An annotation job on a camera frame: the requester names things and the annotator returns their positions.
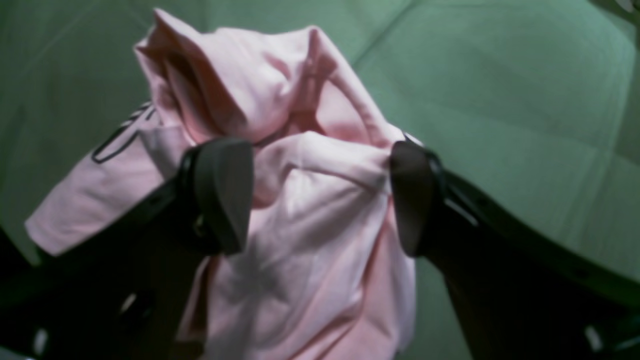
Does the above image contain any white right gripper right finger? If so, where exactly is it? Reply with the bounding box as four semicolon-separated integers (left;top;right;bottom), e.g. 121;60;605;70
390;140;640;360

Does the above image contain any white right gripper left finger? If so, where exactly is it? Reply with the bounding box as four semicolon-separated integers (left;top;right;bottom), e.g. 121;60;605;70
0;137;254;360

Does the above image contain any pink t-shirt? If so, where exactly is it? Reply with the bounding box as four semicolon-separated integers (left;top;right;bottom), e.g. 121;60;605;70
25;8;416;360

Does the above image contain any grey-green table cloth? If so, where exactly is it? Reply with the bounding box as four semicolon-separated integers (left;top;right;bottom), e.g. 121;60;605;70
0;0;640;360

